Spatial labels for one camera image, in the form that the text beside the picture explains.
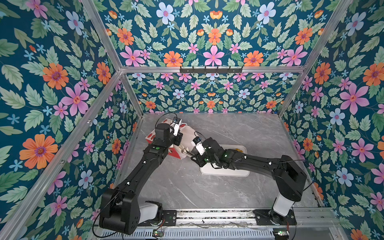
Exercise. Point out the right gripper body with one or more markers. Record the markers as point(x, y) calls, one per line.
point(205, 158)

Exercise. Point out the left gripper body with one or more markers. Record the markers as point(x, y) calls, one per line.
point(175, 139)

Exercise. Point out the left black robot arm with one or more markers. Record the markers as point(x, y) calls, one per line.
point(120, 208)

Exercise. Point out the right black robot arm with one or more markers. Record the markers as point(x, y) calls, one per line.
point(288, 175)

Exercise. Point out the white rectangular tray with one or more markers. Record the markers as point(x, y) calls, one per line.
point(216, 171)

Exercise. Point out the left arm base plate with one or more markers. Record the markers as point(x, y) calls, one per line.
point(167, 219)

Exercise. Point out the black wall hook rail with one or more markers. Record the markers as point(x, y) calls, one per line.
point(209, 70)

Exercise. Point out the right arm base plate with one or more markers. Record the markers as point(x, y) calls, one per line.
point(266, 217)

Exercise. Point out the aluminium front rail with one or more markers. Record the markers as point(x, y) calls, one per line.
point(234, 224)

